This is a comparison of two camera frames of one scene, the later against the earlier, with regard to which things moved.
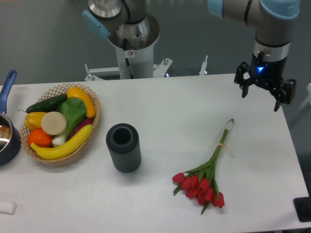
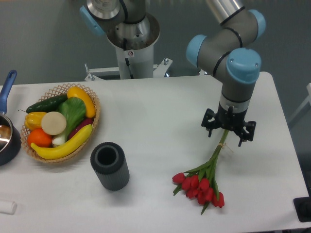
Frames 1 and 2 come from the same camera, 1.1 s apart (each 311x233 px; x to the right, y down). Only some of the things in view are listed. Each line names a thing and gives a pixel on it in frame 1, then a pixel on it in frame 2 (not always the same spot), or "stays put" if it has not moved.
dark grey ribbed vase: [123, 141] → [109, 160]
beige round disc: [53, 123] stays put
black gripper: [267, 74] → [230, 120]
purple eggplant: [83, 124] stays put
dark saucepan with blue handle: [10, 133] stays put
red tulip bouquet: [200, 182] stays put
